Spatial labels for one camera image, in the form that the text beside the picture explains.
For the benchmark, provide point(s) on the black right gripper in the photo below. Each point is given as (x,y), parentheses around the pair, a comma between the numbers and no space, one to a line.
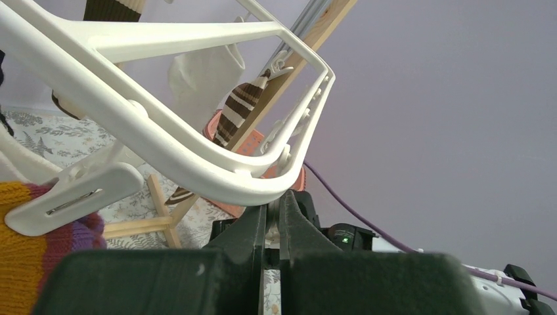
(285,228)

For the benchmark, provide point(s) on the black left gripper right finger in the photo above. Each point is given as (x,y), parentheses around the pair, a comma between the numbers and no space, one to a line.
(367,282)

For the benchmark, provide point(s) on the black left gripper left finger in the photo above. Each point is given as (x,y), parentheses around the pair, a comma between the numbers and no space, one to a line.
(152,282)

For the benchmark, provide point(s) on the white plastic sock hanger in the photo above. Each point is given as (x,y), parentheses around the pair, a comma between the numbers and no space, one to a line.
(79,60)

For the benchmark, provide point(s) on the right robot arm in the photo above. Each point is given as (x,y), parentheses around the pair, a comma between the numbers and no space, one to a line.
(509,291)

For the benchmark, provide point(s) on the white hanger clip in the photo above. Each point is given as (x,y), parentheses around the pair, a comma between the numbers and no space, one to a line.
(94,182)

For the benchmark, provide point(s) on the floral patterned mat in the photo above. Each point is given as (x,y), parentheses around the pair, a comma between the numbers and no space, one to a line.
(71,149)

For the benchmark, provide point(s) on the brown white striped sock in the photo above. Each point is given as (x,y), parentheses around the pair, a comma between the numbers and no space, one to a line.
(238,106)

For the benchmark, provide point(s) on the orange purple sock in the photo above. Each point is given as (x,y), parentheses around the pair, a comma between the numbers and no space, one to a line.
(26,262)

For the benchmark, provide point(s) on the cream white sock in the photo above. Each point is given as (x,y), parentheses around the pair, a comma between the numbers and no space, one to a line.
(199,80)

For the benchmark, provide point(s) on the wooden drying rack frame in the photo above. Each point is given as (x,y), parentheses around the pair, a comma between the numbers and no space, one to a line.
(318,22)

